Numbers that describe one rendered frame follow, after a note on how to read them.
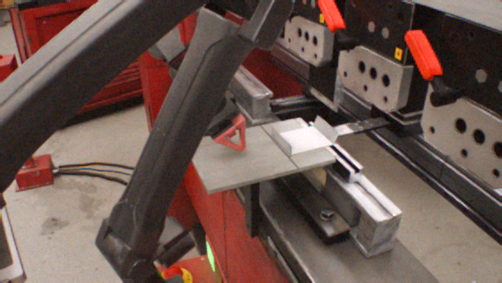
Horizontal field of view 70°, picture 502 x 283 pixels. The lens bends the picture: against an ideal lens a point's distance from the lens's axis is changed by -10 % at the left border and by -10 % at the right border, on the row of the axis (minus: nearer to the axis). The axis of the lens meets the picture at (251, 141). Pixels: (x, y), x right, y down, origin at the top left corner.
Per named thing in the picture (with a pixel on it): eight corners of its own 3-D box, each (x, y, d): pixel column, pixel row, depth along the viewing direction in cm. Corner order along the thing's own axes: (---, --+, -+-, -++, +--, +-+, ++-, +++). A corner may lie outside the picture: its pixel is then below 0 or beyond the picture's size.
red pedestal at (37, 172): (18, 175, 239) (-22, 55, 196) (54, 167, 248) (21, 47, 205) (14, 192, 224) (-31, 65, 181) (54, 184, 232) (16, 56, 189)
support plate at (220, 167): (183, 145, 84) (182, 141, 83) (293, 122, 92) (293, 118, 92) (208, 194, 69) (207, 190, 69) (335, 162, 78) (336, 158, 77)
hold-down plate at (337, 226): (263, 165, 97) (263, 154, 96) (282, 160, 99) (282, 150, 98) (325, 247, 74) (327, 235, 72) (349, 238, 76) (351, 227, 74)
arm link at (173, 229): (93, 230, 54) (125, 271, 50) (155, 184, 59) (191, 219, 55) (116, 264, 63) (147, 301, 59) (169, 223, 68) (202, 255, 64)
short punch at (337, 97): (307, 93, 85) (310, 51, 80) (315, 92, 85) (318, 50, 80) (332, 114, 77) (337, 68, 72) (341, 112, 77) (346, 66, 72)
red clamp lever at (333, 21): (317, -5, 59) (341, 47, 56) (340, -6, 60) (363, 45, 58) (313, 2, 61) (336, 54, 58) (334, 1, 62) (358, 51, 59)
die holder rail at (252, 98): (203, 69, 154) (203, 46, 149) (219, 66, 156) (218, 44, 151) (253, 125, 114) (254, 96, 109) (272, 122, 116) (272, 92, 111)
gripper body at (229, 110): (223, 93, 77) (203, 64, 73) (242, 115, 69) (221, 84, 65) (195, 112, 77) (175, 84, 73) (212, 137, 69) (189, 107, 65)
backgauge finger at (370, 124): (317, 127, 91) (319, 107, 89) (402, 109, 100) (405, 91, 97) (346, 153, 82) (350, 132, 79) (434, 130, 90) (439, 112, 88)
